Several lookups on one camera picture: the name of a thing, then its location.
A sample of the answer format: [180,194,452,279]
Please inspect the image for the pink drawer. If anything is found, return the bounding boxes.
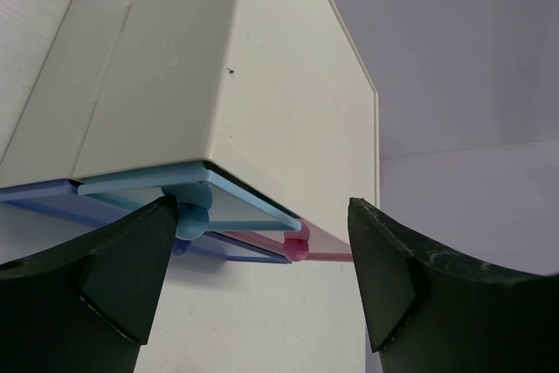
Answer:
[220,219,353,262]

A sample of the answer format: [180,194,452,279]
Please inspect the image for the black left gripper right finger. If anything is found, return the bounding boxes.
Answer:
[348,198,558,372]

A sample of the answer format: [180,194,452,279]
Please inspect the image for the light blue drawer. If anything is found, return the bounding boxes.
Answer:
[78,162,302,232]

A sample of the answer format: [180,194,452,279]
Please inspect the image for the cream drawer cabinet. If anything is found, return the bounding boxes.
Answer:
[1,0,379,224]

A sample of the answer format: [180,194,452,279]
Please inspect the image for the purple-blue drawer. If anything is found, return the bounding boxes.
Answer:
[1,180,289,264]

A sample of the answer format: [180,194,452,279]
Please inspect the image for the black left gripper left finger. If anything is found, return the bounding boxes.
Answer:
[1,196,177,372]

